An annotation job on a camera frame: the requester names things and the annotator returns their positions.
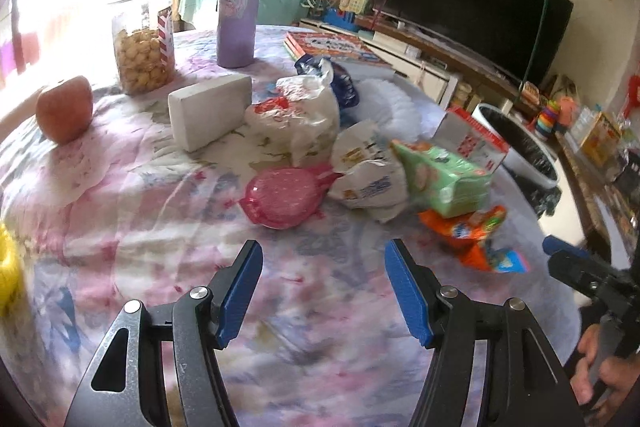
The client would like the black flat television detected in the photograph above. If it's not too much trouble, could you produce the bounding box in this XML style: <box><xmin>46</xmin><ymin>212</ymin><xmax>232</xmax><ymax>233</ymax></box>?
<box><xmin>374</xmin><ymin>0</ymin><xmax>574</xmax><ymax>86</ymax></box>

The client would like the pink plastic lid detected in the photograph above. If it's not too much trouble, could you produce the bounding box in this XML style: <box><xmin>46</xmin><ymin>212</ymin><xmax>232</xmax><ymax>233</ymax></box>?
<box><xmin>239</xmin><ymin>165</ymin><xmax>342</xmax><ymax>230</ymax></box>

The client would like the orange snack wrapper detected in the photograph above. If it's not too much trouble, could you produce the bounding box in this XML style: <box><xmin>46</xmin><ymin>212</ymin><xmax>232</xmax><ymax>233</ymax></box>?
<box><xmin>419</xmin><ymin>205</ymin><xmax>528</xmax><ymax>274</ymax></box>

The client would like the white red plastic bag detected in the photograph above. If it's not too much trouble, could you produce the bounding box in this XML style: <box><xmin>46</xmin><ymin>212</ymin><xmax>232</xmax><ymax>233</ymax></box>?
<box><xmin>244</xmin><ymin>75</ymin><xmax>340</xmax><ymax>167</ymax></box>

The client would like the white blue snack bag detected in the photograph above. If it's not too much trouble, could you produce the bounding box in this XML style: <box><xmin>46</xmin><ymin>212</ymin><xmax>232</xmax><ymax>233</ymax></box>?
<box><xmin>328</xmin><ymin>120</ymin><xmax>409</xmax><ymax>223</ymax></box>

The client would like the red white carton box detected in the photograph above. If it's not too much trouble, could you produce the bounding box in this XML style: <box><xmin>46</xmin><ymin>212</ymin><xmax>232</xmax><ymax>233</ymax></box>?
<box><xmin>432</xmin><ymin>107</ymin><xmax>510</xmax><ymax>173</ymax></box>

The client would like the floral tablecloth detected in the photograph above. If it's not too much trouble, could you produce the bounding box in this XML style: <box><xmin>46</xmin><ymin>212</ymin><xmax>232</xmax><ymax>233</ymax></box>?
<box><xmin>1</xmin><ymin>37</ymin><xmax>580</xmax><ymax>426</ymax></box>

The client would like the toy telephone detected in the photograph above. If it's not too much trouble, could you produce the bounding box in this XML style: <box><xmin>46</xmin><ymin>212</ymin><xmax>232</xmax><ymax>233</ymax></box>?
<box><xmin>338</xmin><ymin>0</ymin><xmax>371</xmax><ymax>15</ymax></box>

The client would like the white TV cabinet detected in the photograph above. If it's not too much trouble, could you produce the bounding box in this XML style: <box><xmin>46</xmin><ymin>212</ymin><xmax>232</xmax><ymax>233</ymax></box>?
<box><xmin>299</xmin><ymin>18</ymin><xmax>539</xmax><ymax>120</ymax></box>

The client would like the person's right hand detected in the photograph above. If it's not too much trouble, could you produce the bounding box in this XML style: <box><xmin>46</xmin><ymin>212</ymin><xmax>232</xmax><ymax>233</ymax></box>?
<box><xmin>570</xmin><ymin>324</ymin><xmax>639</xmax><ymax>424</ymax></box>

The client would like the blue plastic bag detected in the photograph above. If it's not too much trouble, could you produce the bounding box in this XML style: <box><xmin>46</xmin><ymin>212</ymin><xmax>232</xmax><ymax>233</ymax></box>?
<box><xmin>294</xmin><ymin>54</ymin><xmax>360</xmax><ymax>109</ymax></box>

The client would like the green tissue pack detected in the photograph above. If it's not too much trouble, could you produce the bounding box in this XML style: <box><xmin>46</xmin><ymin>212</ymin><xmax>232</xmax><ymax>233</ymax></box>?
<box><xmin>390</xmin><ymin>140</ymin><xmax>491</xmax><ymax>218</ymax></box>

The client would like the purple thermos bottle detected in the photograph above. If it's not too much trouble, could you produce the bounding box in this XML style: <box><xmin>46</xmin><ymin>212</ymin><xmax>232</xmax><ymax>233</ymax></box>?
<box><xmin>216</xmin><ymin>0</ymin><xmax>259</xmax><ymax>69</ymax></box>

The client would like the white foam block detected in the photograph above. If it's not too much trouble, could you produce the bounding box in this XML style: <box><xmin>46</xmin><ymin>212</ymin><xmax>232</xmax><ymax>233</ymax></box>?
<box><xmin>167</xmin><ymin>74</ymin><xmax>253</xmax><ymax>153</ymax></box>

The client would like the yellow toy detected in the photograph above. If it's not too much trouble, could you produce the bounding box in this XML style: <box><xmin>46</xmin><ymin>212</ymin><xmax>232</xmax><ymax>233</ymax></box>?
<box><xmin>0</xmin><ymin>225</ymin><xmax>22</xmax><ymax>314</ymax></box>

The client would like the clear snack jar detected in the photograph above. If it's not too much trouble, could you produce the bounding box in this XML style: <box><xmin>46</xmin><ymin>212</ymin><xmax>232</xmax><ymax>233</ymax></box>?
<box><xmin>108</xmin><ymin>0</ymin><xmax>175</xmax><ymax>96</ymax></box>

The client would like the rainbow stacking ring toy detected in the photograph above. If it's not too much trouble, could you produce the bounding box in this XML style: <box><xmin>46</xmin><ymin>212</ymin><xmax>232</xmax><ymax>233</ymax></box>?
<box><xmin>534</xmin><ymin>100</ymin><xmax>560</xmax><ymax>140</ymax></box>

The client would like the yellow toy box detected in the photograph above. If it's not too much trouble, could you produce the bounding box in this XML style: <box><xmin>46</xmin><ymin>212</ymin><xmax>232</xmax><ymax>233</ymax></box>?
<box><xmin>579</xmin><ymin>112</ymin><xmax>622</xmax><ymax>168</ymax></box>

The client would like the red apple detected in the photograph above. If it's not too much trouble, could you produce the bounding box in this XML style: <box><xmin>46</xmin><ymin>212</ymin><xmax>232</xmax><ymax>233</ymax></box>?
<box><xmin>35</xmin><ymin>76</ymin><xmax>93</xmax><ymax>145</ymax></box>

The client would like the white trash bin black liner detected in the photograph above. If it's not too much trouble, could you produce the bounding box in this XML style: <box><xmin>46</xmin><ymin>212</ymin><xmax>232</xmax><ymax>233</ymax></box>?
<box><xmin>472</xmin><ymin>103</ymin><xmax>562</xmax><ymax>218</ymax></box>

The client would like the stack of children's books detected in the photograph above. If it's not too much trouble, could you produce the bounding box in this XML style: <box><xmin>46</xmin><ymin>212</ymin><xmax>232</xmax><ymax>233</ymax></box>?
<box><xmin>284</xmin><ymin>30</ymin><xmax>390</xmax><ymax>68</ymax></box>

